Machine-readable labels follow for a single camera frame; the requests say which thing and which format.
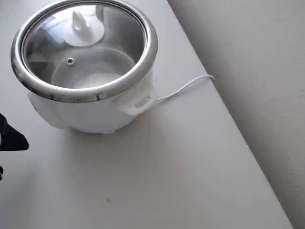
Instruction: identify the white electric rice cooker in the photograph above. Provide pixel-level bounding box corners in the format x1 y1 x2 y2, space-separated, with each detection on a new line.
10 0 159 134

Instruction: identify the white power cord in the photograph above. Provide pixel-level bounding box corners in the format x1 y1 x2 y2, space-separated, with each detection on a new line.
156 74 216 103

